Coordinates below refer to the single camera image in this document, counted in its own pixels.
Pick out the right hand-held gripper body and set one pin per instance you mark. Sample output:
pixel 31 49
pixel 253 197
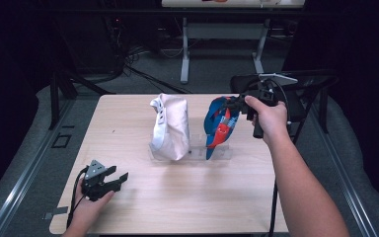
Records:
pixel 267 94

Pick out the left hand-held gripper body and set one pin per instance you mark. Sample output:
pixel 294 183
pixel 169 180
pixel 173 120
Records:
pixel 93 184

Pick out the blue and red sneaker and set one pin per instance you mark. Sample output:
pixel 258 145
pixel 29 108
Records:
pixel 222 128

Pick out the clear acrylic cap rack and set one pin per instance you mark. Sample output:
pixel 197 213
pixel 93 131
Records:
pixel 199 153

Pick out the white sneaker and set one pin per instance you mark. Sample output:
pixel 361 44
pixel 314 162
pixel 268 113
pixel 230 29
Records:
pixel 176 131

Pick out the person's left hand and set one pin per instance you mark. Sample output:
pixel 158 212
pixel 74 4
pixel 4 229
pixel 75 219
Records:
pixel 90 209

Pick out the person's right hand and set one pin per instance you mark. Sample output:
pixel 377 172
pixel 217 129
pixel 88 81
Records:
pixel 271 120

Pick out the white desk with metal legs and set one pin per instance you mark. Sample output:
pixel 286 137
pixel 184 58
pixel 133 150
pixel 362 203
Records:
pixel 223 31

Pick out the black metal stand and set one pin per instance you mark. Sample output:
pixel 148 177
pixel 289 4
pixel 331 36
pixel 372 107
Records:
pixel 54 98

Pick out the aluminium floor rail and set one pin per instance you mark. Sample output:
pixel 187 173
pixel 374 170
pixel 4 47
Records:
pixel 352 194
pixel 23 177

